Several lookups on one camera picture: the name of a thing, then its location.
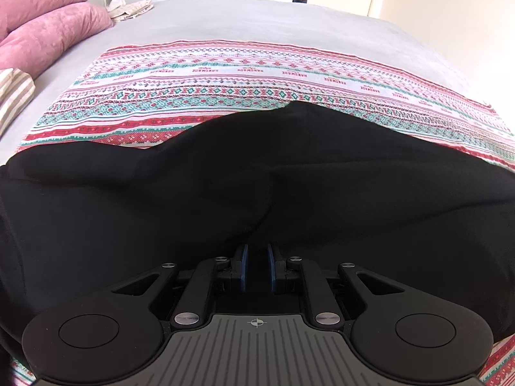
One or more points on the patterned pink teal blanket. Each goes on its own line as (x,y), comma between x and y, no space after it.
(139,96)

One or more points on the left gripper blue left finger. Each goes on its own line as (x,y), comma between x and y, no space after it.
(213,287)

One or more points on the pink pillow near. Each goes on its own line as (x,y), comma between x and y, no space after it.
(38,44)

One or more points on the beige striped cloth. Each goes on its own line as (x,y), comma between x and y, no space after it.
(17,89)

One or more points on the crumpled beige cloth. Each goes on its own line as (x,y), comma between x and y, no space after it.
(120,10)

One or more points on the black pants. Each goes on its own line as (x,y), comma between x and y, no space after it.
(307,180)

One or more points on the grey bed sheet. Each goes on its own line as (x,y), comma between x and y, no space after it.
(482,72)

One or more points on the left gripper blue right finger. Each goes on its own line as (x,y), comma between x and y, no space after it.
(303,288)

